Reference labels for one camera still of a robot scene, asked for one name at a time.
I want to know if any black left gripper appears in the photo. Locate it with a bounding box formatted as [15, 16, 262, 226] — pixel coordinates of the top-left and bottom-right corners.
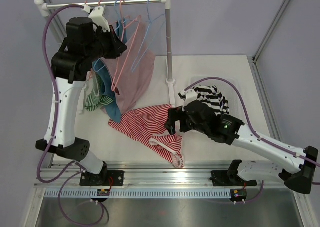
[84, 25, 127, 62]

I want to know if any pink hanger with red top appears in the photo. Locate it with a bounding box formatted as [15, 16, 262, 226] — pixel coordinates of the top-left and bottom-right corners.
[111, 0, 143, 93]

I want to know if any red white striped tank top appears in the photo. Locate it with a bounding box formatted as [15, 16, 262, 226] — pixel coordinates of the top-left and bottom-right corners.
[108, 104, 185, 169]

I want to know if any pink tank top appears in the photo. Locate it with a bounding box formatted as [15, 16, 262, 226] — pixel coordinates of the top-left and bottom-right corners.
[101, 22, 156, 115]

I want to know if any blue hanger end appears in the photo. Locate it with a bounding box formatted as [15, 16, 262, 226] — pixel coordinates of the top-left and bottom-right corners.
[130, 0, 165, 73]

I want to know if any black white striped tank top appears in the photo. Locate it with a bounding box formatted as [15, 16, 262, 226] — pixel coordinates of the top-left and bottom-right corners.
[193, 84, 230, 116]

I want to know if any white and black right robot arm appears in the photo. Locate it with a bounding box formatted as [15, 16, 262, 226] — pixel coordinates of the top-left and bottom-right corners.
[164, 100, 318, 195]

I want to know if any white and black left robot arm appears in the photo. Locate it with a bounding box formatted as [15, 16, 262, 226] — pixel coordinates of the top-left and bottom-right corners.
[35, 17, 127, 186]

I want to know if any blue tank top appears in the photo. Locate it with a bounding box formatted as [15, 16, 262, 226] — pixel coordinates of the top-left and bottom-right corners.
[92, 25, 122, 123]

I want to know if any green white striped tank top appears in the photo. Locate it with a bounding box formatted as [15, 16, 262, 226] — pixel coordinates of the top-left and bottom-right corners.
[84, 73, 114, 112]

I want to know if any white plastic mesh basket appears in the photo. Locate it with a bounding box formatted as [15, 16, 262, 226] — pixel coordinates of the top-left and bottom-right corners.
[189, 74, 243, 120]

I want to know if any silver and white clothes rack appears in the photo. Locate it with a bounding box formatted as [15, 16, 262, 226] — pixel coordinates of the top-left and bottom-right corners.
[33, 0, 177, 109]

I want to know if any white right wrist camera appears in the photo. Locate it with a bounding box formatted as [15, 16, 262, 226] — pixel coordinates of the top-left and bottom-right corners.
[178, 89, 198, 107]

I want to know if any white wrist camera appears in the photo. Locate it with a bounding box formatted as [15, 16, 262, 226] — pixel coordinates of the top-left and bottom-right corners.
[83, 4, 111, 32]
[178, 89, 198, 107]

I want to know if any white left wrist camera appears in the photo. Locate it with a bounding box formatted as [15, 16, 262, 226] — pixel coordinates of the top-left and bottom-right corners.
[83, 4, 111, 32]

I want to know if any aluminium frame post left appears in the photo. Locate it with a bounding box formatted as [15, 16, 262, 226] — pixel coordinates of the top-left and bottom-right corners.
[34, 0, 67, 45]

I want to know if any aluminium frame post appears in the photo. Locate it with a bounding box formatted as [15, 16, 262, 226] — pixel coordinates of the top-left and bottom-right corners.
[34, 0, 67, 45]
[252, 0, 292, 64]

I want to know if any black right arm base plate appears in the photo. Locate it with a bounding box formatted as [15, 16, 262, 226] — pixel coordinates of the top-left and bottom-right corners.
[210, 170, 258, 187]

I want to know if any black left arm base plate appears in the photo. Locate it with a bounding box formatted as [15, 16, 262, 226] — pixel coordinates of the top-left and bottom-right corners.
[79, 170, 125, 187]

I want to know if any white slotted cable duct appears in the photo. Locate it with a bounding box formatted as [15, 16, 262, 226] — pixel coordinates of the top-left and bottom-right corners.
[44, 188, 231, 199]

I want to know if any aluminium mounting rail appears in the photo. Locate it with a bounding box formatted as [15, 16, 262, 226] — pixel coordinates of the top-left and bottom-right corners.
[34, 161, 285, 189]

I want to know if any aluminium frame post right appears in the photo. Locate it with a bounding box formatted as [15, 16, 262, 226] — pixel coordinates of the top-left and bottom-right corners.
[252, 0, 292, 64]

